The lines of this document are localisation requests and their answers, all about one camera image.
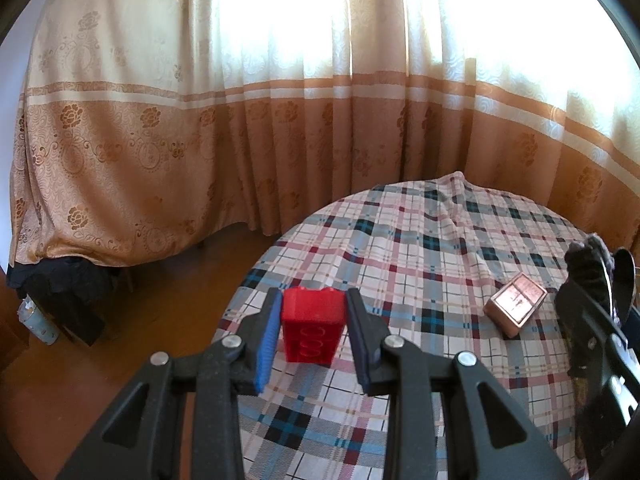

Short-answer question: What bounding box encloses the plaid tablecloth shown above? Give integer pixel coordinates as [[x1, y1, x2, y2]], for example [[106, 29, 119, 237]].
[[217, 171, 640, 480]]

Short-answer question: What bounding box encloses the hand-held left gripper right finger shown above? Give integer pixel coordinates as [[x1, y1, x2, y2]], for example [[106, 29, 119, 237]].
[[346, 287, 573, 480]]

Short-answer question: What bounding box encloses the dark cloth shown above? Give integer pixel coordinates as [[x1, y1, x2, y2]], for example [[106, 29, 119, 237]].
[[6, 255, 126, 346]]

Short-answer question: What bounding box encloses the cream and tan curtain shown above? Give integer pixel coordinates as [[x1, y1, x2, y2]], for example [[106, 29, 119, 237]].
[[10, 0, 640, 266]]

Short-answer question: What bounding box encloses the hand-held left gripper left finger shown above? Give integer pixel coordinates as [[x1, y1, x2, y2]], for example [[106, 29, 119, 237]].
[[55, 287, 283, 480]]

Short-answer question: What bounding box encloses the red building brick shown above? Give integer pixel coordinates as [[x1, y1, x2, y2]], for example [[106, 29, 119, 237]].
[[280, 286, 347, 366]]

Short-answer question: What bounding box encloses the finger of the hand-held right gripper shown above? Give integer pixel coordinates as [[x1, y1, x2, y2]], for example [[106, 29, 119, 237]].
[[555, 281, 629, 377]]

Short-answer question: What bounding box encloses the copper coloured box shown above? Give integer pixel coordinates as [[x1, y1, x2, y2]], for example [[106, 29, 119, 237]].
[[484, 272, 547, 337]]

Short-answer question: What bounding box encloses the bottle on floor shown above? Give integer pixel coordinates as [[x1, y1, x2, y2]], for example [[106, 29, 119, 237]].
[[17, 296, 60, 346]]

